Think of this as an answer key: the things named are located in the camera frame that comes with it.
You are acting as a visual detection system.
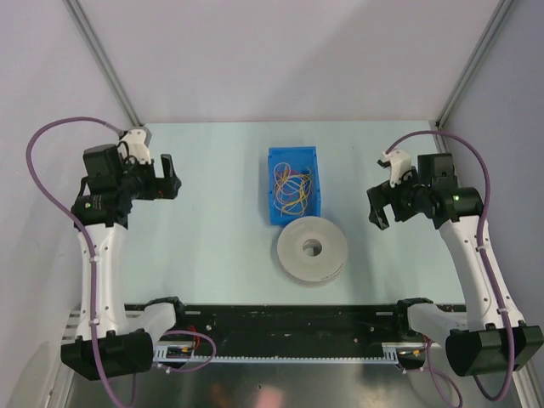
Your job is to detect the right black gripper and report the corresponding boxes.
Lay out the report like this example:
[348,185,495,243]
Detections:
[367,167,430,230]

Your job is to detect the grey cable spool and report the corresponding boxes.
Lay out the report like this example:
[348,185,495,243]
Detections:
[276,216,349,287]

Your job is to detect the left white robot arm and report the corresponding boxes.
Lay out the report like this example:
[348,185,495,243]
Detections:
[60,144,188,381]

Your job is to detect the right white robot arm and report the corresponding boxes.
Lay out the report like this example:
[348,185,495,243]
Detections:
[367,150,543,377]

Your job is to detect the blue plastic bin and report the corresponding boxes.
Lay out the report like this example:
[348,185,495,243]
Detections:
[268,146,321,226]

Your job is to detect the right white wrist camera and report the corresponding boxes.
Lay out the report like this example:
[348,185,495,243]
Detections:
[377,149,411,188]

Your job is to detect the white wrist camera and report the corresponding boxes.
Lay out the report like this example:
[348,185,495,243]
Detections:
[377,149,411,188]
[118,127,152,165]

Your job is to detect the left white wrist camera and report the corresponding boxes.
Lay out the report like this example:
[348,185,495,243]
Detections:
[118,127,152,165]

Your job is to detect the yellow cable in bin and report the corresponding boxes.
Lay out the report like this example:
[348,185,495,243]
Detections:
[274,161,316,217]

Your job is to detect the red cable in bin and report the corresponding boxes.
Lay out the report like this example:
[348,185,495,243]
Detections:
[275,167,314,201]

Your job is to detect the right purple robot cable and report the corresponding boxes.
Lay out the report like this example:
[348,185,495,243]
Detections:
[383,130,515,402]

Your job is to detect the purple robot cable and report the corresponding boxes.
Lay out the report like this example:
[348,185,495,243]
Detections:
[25,116,140,408]
[383,130,515,402]

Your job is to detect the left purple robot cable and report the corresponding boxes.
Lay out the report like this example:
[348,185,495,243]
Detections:
[25,116,140,408]

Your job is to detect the left aluminium frame post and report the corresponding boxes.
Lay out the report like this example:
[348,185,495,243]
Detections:
[63,0,142,126]

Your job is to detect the aluminium frame post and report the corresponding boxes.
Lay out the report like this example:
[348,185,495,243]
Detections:
[434,0,516,129]
[63,0,142,126]

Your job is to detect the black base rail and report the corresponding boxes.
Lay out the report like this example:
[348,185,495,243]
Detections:
[173,304,423,357]

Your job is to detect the grey slotted cable duct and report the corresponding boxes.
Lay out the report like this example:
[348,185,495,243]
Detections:
[153,343,425,366]

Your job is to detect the right aluminium frame post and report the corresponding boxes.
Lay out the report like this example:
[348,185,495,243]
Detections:
[434,0,516,129]

